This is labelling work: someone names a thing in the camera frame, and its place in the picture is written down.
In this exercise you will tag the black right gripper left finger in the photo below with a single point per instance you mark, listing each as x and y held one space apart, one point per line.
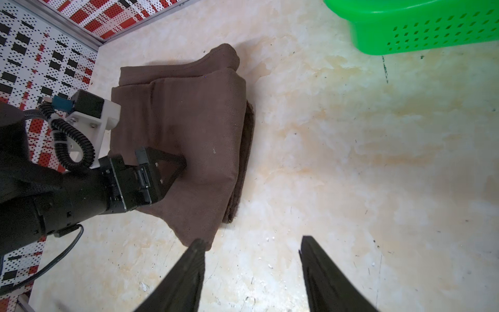
181 289

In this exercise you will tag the green plastic basket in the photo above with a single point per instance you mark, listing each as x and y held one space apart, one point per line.
387 27

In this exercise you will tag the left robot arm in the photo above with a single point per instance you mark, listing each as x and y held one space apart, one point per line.
37 201

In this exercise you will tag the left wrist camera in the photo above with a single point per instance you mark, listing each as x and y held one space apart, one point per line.
78 126

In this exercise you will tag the brown trousers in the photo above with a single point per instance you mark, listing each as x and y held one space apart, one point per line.
198 110

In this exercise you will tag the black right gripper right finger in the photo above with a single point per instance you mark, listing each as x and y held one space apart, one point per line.
328 289

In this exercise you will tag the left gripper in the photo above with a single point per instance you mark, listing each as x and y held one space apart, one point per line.
130 187

